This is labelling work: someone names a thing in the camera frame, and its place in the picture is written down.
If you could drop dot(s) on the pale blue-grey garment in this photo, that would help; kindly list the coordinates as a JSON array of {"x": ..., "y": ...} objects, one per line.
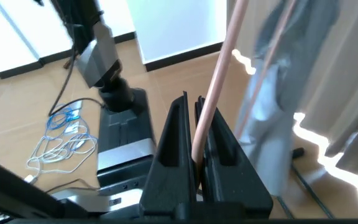
[{"x": 269, "y": 140}]

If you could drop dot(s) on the pink clothes hanger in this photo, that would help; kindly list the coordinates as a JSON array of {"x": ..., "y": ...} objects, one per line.
[{"x": 222, "y": 62}]

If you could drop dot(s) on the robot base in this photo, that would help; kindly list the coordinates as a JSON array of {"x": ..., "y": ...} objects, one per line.
[{"x": 123, "y": 130}]

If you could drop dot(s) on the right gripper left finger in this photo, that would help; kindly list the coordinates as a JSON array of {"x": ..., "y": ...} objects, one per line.
[{"x": 169, "y": 180}]

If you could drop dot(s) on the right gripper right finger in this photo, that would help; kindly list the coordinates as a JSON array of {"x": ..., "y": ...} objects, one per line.
[{"x": 228, "y": 174}]

